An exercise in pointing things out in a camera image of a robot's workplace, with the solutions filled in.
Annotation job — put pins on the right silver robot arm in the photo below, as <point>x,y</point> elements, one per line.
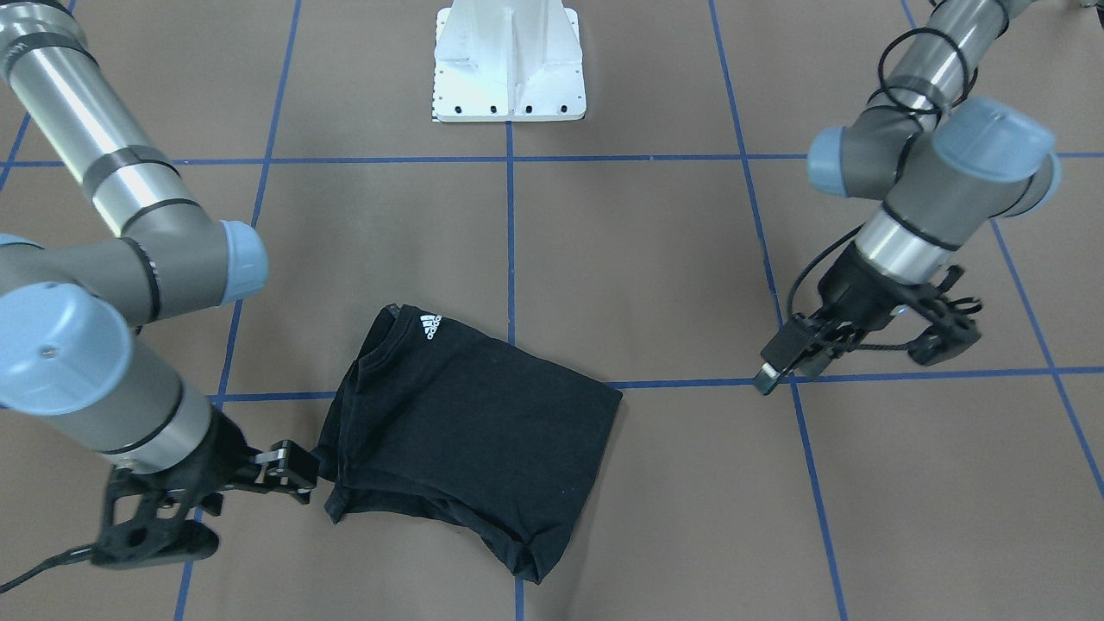
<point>70,354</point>

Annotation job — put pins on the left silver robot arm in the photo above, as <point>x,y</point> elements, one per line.
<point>940,162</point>

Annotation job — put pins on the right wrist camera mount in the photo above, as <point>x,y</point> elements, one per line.
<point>145,523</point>

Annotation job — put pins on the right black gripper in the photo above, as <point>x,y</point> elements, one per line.
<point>217,450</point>

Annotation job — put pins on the black graphic t-shirt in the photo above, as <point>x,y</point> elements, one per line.
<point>436,420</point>

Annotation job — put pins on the white camera stand base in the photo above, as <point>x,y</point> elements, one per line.
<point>508,61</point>

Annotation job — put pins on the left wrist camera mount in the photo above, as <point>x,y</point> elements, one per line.
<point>952,326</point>

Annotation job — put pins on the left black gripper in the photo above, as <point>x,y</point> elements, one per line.
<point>854,287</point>

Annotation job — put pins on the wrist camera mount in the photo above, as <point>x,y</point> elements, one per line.
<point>145,523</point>
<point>952,326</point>

